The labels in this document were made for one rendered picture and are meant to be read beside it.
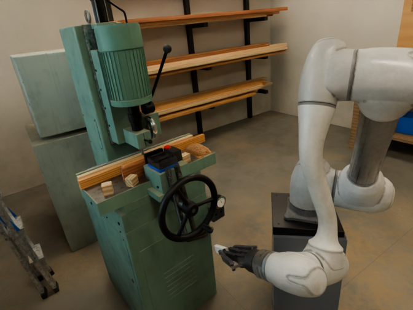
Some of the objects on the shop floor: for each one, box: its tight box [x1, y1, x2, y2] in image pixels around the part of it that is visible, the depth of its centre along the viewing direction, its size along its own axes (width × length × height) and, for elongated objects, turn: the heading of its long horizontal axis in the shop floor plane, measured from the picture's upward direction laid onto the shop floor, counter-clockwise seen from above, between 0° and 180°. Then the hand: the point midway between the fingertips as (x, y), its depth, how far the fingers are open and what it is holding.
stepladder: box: [0, 188, 60, 300], centre depth 165 cm, size 27×25×116 cm
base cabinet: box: [85, 192, 217, 310], centre depth 167 cm, size 45×58×71 cm
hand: (221, 250), depth 108 cm, fingers closed
